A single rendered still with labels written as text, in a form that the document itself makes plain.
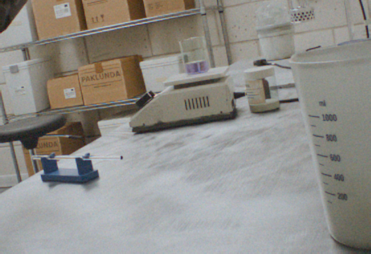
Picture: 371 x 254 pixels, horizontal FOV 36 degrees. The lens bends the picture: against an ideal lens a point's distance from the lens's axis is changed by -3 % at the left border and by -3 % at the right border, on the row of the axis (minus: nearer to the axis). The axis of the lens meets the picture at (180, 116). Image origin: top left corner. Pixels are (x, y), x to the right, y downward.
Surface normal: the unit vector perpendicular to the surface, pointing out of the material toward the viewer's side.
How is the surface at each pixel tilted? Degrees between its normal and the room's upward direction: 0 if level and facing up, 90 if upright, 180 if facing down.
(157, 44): 90
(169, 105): 90
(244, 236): 0
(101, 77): 89
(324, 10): 90
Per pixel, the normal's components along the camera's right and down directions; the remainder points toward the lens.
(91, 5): -0.37, 0.21
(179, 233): -0.18, -0.97
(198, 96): -0.16, 0.19
